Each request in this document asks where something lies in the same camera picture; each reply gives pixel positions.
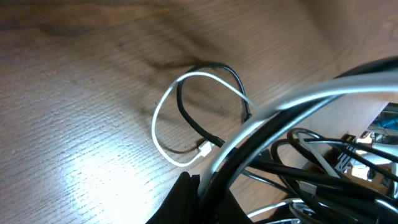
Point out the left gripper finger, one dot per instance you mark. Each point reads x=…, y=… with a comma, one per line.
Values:
x=181, y=204

